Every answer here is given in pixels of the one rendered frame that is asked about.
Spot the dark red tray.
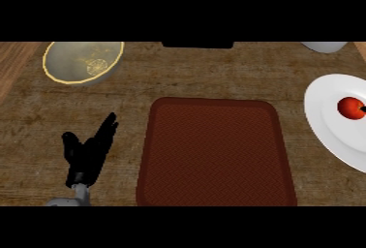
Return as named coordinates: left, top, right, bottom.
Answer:
left=134, top=96, right=298, bottom=207

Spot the red tomato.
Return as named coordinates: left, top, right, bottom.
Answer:
left=336, top=96, right=366, bottom=121

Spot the black rectangular object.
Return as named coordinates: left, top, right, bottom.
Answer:
left=159, top=42, right=236, bottom=49

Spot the pale grey round object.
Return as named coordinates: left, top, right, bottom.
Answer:
left=299, top=42, right=348, bottom=54

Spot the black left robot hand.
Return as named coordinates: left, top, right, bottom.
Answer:
left=60, top=111, right=119, bottom=189

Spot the grey bowl with yellow rim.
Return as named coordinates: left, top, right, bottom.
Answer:
left=41, top=42, right=125, bottom=87

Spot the white plate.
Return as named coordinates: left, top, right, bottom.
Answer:
left=302, top=74, right=366, bottom=173

